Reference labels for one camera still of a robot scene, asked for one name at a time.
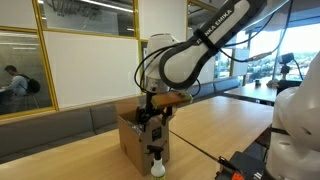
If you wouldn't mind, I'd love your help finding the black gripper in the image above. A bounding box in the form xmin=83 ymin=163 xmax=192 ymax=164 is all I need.
xmin=135 ymin=92 xmax=174 ymax=133

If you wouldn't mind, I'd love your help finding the brown carton box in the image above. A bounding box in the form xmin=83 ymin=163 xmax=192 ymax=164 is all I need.
xmin=117 ymin=105 xmax=174 ymax=177

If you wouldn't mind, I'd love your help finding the white spray bottle black nozzle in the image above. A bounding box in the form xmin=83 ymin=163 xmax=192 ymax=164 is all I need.
xmin=146 ymin=144 xmax=167 ymax=180

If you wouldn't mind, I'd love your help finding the black controller box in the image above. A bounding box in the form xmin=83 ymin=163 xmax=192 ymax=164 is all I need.
xmin=229 ymin=150 xmax=269 ymax=180

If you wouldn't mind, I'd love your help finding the orange hand tool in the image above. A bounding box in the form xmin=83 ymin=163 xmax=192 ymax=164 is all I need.
xmin=216 ymin=155 xmax=246 ymax=180

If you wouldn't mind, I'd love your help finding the wooden table by window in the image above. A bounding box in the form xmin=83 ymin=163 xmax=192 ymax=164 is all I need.
xmin=223 ymin=78 xmax=279 ymax=104

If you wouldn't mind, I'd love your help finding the grey sofa bench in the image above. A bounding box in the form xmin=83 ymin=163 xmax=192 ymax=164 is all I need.
xmin=0 ymin=77 xmax=241 ymax=164

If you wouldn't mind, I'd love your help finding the black backpack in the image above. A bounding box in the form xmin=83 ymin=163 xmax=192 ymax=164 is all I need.
xmin=25 ymin=77 xmax=42 ymax=95

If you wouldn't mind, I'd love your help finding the person in grey shirt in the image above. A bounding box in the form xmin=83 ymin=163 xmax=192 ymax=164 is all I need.
xmin=3 ymin=64 xmax=29 ymax=114

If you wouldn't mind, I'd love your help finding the yellow window frame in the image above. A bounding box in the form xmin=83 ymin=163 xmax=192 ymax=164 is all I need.
xmin=0 ymin=0 xmax=248 ymax=121

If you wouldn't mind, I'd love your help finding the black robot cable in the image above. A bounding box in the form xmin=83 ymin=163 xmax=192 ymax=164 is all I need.
xmin=133 ymin=0 xmax=296 ymax=99

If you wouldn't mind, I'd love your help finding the black camera on tripod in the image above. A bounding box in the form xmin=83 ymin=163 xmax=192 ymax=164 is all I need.
xmin=277 ymin=52 xmax=303 ymax=96

